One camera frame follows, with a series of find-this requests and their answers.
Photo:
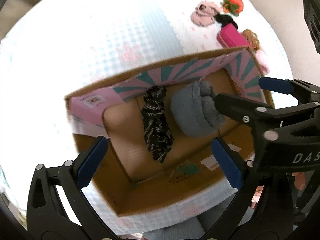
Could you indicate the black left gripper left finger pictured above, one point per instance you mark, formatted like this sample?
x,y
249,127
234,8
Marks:
x,y
57,208

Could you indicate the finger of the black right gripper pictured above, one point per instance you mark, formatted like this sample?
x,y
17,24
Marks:
x,y
301,90
237,108

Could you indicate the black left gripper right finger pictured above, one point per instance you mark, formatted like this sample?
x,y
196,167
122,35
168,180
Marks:
x,y
245,179

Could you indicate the grey plush slipper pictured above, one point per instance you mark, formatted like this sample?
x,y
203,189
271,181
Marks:
x,y
193,108

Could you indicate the brown plush toy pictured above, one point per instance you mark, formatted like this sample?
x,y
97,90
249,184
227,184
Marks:
x,y
260,55

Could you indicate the magenta fabric pouch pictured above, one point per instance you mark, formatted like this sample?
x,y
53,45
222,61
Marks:
x,y
229,36

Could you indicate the black patterned scrunchie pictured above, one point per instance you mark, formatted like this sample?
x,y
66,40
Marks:
x,y
157,134

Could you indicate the person's right hand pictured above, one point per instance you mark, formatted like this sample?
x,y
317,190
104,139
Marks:
x,y
300,184

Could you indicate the black fuzzy scrunchie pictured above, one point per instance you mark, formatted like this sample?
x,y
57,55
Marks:
x,y
224,20

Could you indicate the pink folded cloth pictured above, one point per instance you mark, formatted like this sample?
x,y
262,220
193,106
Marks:
x,y
204,14

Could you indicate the cardboard box with pink flaps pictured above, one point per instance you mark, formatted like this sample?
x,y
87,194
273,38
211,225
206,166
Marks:
x,y
129,179

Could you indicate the blue checkered floral blanket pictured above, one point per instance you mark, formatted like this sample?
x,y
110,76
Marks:
x,y
60,46

